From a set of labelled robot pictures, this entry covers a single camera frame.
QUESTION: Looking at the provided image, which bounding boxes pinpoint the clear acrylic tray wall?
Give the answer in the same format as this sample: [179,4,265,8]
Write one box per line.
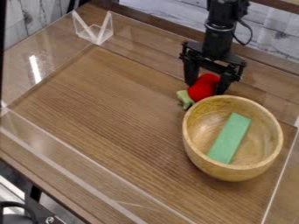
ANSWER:
[0,108,197,224]

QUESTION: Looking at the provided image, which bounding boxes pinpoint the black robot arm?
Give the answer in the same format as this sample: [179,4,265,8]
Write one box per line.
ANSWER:
[180,0,254,95]

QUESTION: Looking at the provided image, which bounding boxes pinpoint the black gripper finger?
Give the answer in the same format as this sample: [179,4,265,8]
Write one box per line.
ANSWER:
[215,72,234,95]
[183,58,201,86]

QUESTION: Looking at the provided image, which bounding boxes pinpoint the clear acrylic corner bracket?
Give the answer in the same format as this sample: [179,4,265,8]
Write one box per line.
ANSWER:
[71,11,114,46]

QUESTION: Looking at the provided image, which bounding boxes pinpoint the black metal table frame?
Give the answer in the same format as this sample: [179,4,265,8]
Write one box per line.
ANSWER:
[0,185,67,224]

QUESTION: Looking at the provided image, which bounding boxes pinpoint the red plush fruit green stem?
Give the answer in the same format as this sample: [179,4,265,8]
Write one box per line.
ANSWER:
[176,73,221,110]

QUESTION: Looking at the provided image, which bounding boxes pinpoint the wooden bowl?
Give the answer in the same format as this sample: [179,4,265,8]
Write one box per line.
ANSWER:
[182,95,285,182]

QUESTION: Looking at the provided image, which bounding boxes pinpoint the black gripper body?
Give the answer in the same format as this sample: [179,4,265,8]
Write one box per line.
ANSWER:
[179,41,247,81]

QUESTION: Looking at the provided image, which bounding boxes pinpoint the green rectangular block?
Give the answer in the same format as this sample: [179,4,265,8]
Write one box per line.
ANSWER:
[207,113,251,164]

